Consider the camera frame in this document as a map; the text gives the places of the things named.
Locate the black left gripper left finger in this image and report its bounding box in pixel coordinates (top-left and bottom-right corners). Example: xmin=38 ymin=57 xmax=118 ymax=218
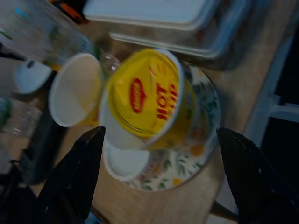
xmin=36 ymin=125 xmax=107 ymax=224

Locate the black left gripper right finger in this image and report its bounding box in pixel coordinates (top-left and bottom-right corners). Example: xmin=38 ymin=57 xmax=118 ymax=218
xmin=215 ymin=127 xmax=299 ymax=224

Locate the dark cylindrical container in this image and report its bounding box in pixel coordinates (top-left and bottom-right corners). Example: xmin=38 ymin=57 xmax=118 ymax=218
xmin=20 ymin=109 xmax=69 ymax=185

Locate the small clear plastic bottle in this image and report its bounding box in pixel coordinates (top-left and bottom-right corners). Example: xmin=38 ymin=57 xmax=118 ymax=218
xmin=0 ymin=97 xmax=43 ymax=150

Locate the floral print plate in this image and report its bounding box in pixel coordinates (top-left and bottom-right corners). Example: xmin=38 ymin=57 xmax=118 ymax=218
xmin=102 ymin=62 xmax=221 ymax=192

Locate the small white cup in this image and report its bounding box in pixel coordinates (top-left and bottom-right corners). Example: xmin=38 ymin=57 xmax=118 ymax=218
xmin=13 ymin=59 xmax=52 ymax=95

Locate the clear plastic food container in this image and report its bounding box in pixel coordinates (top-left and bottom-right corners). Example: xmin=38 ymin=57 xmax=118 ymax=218
xmin=82 ymin=0 xmax=222 ymax=31
xmin=109 ymin=0 xmax=254 ymax=71

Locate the large clear plastic bottle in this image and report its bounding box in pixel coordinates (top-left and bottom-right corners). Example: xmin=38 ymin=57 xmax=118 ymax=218
xmin=0 ymin=0 xmax=101 ymax=71

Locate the orange black object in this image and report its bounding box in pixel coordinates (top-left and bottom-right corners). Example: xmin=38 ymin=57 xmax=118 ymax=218
xmin=48 ymin=0 xmax=90 ymax=24

